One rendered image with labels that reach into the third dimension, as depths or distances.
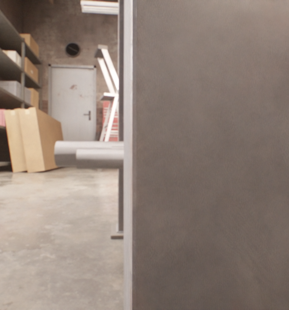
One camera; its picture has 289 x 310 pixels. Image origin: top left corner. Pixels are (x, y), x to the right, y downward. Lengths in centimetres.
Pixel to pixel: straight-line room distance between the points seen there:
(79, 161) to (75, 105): 499
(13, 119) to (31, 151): 48
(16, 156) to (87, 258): 288
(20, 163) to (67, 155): 310
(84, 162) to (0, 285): 35
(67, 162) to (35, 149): 294
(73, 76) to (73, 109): 69
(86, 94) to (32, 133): 225
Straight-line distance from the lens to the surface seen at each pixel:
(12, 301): 47
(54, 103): 529
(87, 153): 22
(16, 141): 338
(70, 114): 518
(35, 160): 320
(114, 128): 451
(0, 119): 359
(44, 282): 50
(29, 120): 325
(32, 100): 466
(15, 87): 406
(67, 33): 566
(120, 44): 72
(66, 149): 27
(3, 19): 385
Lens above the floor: 22
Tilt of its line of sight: level
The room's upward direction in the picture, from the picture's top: straight up
